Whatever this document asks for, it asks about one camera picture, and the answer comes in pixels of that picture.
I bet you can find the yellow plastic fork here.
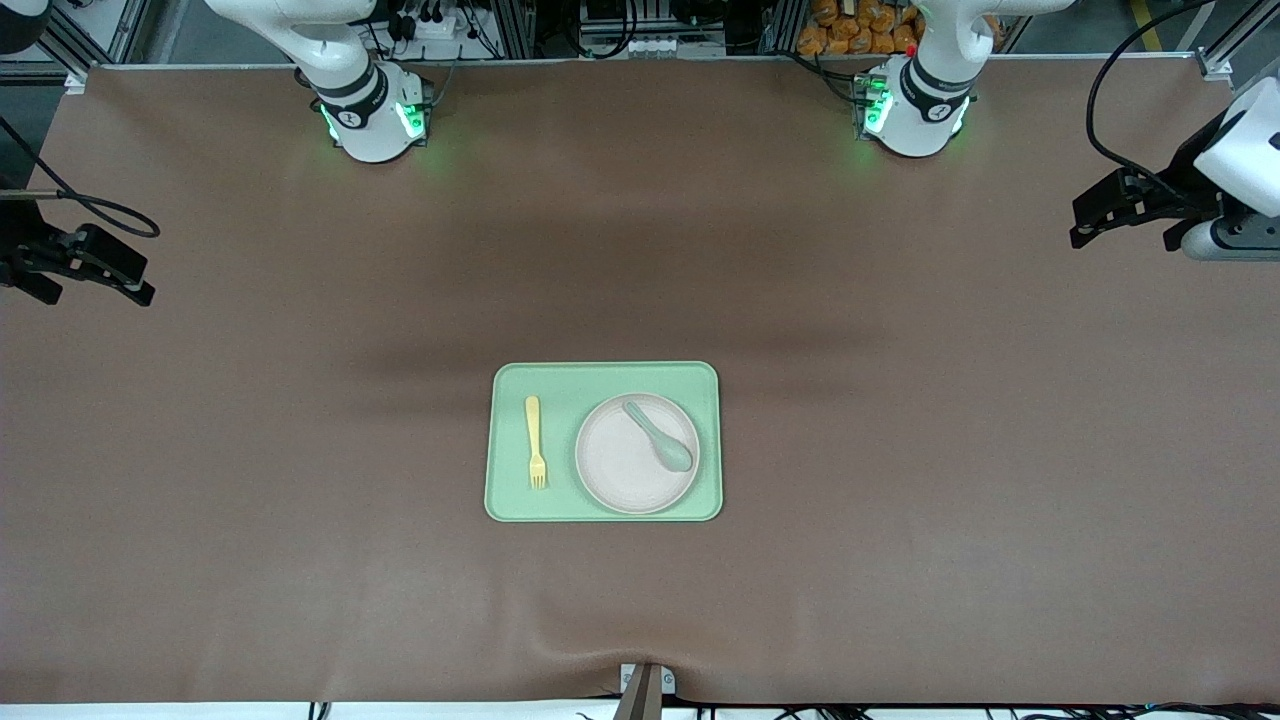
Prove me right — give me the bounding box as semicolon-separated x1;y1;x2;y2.
524;395;550;491

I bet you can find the pale green plastic spoon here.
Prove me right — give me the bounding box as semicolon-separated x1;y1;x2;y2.
622;399;695;474

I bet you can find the beige round plate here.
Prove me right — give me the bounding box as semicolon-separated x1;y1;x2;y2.
574;392;701;516

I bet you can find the orange snack bag pile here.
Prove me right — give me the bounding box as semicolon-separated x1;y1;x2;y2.
797;0;926;57

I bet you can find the brown table cover mat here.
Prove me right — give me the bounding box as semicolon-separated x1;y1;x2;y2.
0;58;1280;707

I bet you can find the white power strip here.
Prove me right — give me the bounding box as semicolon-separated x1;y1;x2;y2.
383;0;471;43

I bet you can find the light green rectangular tray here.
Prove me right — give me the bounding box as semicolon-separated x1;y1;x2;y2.
484;361;724;523

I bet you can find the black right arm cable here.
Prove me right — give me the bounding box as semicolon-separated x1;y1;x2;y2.
0;118;161;241

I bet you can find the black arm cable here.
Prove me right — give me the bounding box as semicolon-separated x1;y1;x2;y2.
0;118;161;241
1088;0;1216;196

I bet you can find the aluminium frame corner bracket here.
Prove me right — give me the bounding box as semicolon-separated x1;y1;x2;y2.
1198;0;1280;83

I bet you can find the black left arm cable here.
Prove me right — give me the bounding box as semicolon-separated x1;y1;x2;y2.
1088;0;1216;196

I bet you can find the aluminium frame strut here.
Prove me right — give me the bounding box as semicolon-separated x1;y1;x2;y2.
40;0;151;79

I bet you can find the aluminium frame post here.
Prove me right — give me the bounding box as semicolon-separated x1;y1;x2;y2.
765;0;801;56
490;0;537;59

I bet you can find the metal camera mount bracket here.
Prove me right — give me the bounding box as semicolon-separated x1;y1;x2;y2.
612;662;678;720

